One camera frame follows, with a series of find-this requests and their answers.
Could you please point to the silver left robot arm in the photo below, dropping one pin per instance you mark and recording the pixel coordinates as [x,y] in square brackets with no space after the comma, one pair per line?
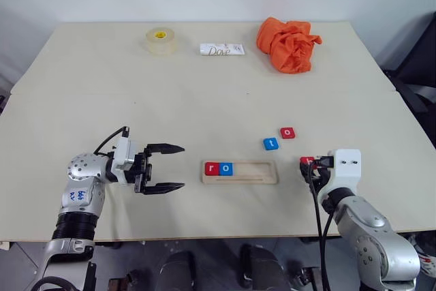
[81,199]

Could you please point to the blue letter o block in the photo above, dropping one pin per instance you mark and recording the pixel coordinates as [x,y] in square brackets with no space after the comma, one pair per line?
[226,168]

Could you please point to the red letter r block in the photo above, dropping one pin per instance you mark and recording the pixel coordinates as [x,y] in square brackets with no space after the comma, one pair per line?
[212,168]

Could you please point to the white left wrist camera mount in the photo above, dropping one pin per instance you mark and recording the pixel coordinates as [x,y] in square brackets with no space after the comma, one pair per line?
[122,154]

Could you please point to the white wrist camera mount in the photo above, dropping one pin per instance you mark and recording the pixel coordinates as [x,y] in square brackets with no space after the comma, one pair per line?
[122,154]
[344,172]

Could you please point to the blue letter t block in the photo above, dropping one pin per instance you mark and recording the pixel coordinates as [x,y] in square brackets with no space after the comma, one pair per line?
[271,143]

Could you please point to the white Dove soap box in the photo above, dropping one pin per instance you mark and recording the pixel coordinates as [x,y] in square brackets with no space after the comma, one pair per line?
[222,49]

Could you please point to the red letter o block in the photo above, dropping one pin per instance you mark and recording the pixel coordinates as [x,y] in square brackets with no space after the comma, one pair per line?
[288,132]

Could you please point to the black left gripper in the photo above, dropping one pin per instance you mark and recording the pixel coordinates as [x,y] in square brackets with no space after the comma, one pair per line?
[143,171]

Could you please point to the red and white object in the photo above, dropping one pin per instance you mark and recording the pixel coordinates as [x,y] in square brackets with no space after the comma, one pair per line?
[425,253]

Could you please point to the red letter b block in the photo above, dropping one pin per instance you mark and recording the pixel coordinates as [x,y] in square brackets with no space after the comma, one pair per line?
[306,161]

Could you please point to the black chair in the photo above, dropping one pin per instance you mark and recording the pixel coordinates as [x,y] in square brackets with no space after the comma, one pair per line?
[413,66]

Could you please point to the crumpled orange cloth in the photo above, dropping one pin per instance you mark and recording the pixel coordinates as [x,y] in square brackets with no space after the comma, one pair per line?
[287,45]

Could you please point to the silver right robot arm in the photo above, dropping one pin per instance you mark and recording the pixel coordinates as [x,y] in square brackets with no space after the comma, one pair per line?
[369,229]

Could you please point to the dark rounded shape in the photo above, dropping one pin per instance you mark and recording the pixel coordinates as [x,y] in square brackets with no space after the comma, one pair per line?
[264,268]
[177,272]

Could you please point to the wooden letter tray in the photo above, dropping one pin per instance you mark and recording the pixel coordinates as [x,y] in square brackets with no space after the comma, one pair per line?
[240,172]

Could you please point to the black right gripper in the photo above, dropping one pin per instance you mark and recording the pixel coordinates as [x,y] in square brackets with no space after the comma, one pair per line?
[322,176]

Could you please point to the clear tape roll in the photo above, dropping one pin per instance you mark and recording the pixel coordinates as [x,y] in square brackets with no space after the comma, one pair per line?
[162,42]

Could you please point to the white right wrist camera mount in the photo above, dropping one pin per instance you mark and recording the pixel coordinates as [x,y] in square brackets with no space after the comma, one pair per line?
[344,172]

